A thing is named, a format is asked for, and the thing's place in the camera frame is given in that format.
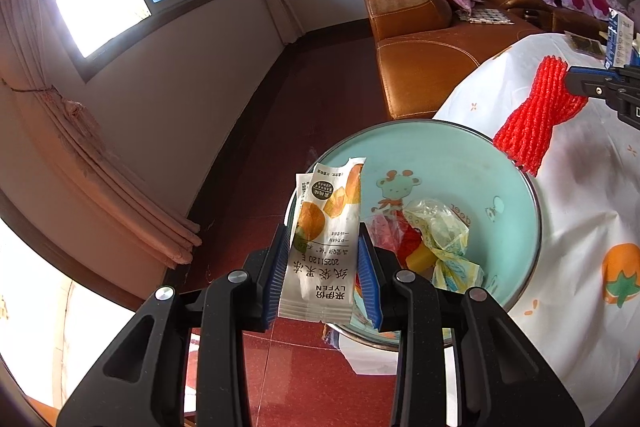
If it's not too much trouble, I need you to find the brown leather chaise sofa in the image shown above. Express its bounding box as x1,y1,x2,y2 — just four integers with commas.
352,0,546,122

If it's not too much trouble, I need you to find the white snack wrapper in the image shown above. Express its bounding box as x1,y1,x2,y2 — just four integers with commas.
277,157,366,324

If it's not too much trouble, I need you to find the red foam net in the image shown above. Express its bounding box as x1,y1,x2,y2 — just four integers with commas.
492,55,590,178
397,212,426,265

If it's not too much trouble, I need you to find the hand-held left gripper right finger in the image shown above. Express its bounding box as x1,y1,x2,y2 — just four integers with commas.
356,224,586,427

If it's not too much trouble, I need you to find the teal cartoon basin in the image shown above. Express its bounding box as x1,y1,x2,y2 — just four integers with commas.
285,119,543,350

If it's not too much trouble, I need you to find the red plastic bag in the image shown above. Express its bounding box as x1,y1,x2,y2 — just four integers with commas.
367,213,406,253

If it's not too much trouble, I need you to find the dark snack packet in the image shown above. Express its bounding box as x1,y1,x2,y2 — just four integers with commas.
564,31,608,58

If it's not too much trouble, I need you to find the white tablecloth with orange print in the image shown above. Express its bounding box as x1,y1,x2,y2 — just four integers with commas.
432,33,640,418

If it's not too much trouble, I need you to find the tall white carton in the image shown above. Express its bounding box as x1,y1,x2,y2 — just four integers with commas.
604,9,635,68

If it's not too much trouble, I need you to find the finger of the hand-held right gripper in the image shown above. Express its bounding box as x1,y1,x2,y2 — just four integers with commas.
570,63,640,80
566,74,640,98

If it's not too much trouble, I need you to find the clear printed plastic bag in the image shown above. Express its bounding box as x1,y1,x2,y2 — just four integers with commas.
404,198,485,294

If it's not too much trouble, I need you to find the long pink curtain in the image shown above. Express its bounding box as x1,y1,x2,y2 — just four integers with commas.
0,0,203,270

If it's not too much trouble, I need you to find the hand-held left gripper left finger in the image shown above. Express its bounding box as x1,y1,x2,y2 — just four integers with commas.
56,223,293,427

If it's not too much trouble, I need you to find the checkered mat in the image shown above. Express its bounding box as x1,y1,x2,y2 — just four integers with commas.
455,7,515,26

